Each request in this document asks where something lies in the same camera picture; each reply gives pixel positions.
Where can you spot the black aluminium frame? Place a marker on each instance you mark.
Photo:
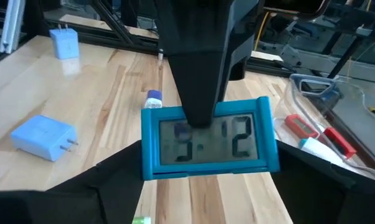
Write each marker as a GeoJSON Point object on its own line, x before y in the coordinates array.
{"type": "Point", "coordinates": [128, 40]}

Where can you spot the red digital clock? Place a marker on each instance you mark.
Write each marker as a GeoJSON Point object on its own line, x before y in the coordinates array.
{"type": "Point", "coordinates": [301, 126]}
{"type": "Point", "coordinates": [340, 141]}

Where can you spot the light blue wall charger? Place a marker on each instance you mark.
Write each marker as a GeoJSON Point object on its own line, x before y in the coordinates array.
{"type": "Point", "coordinates": [64, 45]}
{"type": "Point", "coordinates": [41, 137]}

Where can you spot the clear plastic bin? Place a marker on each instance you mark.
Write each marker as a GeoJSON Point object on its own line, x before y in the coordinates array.
{"type": "Point", "coordinates": [355, 130]}

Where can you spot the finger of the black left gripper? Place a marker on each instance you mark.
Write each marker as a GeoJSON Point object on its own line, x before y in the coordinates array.
{"type": "Point", "coordinates": [200, 77]}

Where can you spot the purple white plug adapter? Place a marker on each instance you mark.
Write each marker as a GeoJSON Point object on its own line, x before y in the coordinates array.
{"type": "Point", "coordinates": [153, 101]}

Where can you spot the silver aluminium post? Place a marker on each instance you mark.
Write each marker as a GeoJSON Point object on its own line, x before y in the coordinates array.
{"type": "Point", "coordinates": [13, 25]}

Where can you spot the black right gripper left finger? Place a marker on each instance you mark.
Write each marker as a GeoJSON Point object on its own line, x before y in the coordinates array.
{"type": "Point", "coordinates": [66, 199]}

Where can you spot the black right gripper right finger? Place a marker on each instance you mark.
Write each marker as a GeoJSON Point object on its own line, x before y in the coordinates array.
{"type": "Point", "coordinates": [330, 196]}

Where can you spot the pale blue block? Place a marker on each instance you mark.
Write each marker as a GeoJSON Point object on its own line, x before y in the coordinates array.
{"type": "Point", "coordinates": [321, 151]}

